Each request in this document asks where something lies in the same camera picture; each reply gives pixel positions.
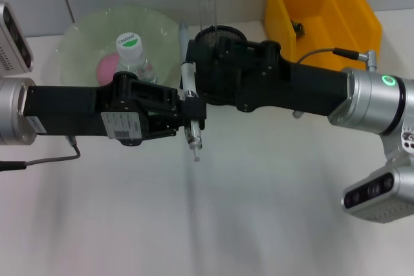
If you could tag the green glass fruit plate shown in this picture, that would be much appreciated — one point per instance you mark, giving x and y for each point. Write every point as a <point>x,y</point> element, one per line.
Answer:
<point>81,40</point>

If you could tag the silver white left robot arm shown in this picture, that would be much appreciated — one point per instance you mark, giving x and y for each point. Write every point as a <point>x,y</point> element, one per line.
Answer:
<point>13,111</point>

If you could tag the green plastic scrap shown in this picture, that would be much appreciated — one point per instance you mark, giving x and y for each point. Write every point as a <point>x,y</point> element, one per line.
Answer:
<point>298,27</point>

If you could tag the clear green-label water bottle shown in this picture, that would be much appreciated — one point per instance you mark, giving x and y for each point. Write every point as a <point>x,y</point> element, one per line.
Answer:
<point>129,46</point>

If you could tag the black mesh pen holder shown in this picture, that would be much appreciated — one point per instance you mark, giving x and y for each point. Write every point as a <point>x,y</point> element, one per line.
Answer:
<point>233,32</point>

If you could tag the pink toy peach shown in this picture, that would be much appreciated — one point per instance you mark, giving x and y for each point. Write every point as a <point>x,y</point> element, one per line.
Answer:
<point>105,70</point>

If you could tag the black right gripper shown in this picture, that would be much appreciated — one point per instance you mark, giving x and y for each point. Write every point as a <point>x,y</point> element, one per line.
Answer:
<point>291,88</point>

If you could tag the grey clear pen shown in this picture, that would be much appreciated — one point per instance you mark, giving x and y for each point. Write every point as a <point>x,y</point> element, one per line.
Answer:
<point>188,79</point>

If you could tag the yellow plastic bin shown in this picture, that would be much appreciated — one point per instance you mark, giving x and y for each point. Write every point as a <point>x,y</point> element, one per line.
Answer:
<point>339,30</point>

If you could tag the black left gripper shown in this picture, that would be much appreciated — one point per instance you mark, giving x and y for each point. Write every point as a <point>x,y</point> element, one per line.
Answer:
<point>71,111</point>

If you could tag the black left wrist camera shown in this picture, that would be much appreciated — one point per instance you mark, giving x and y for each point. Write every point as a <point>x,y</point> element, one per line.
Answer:
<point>13,43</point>

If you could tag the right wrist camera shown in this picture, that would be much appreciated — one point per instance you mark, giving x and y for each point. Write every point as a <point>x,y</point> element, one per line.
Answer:
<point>378,195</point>

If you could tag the transparent plastic ruler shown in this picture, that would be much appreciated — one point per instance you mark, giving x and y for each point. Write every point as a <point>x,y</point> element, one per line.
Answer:
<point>207,14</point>

